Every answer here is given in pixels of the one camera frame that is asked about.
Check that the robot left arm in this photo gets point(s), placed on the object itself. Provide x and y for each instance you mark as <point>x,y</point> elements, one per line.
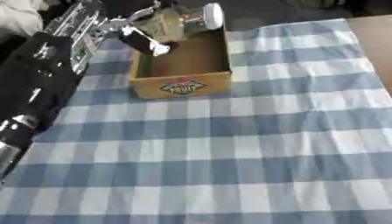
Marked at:
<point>35,78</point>

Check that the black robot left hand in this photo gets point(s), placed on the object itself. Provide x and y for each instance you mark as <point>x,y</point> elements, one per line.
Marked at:
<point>139,40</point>

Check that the tan cardboard box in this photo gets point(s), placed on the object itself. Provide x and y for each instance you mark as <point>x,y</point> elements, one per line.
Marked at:
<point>178,84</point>

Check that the clear jar with white lid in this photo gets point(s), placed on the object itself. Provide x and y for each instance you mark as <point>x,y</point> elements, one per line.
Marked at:
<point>196,19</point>

